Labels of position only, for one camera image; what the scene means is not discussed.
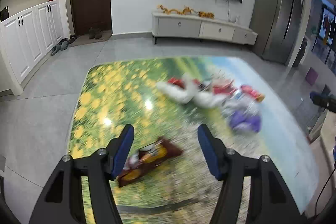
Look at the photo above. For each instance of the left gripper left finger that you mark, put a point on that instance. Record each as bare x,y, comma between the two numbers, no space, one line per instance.
61,200

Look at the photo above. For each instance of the pink NB snack bag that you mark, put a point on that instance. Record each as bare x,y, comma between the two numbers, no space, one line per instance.
248,90

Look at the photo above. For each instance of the purple wrapper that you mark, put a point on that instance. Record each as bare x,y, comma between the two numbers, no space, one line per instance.
245,122

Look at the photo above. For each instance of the brown snack bag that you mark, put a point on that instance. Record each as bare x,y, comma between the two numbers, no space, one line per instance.
147,159

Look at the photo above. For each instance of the blue gloved right hand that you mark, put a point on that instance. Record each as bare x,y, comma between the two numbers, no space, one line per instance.
313,94

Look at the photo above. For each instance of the purple stool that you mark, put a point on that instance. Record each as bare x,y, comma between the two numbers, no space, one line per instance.
311,76

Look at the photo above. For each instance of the white plastic bag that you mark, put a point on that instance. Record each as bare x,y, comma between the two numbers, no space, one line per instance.
191,93

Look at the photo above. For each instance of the red pink packet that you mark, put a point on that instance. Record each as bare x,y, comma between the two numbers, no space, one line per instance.
223,87

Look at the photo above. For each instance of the grey steel refrigerator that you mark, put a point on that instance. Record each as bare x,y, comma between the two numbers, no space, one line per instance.
276,23

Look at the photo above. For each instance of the red snack wrapper far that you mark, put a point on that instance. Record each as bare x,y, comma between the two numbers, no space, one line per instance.
176,82

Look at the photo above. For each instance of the grey slippers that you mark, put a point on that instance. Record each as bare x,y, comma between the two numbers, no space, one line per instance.
63,45

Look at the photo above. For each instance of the golden dragon figurine right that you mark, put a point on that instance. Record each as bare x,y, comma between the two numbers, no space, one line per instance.
203,14

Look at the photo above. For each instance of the golden dragon figurine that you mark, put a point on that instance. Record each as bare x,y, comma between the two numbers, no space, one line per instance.
186,11
203,14

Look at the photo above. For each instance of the brown shoes pair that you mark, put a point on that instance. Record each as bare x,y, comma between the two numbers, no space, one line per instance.
94,33

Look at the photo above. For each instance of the golden dragon figurine left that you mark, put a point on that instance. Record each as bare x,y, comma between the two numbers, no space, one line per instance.
186,11

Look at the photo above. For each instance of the white TV console cabinet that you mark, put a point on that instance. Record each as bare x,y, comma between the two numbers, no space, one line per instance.
194,27

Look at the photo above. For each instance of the black bag on shelf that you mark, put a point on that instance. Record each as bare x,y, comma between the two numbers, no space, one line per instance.
4,13

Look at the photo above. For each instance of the white shoe cabinet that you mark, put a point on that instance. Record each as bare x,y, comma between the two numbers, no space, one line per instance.
28,35

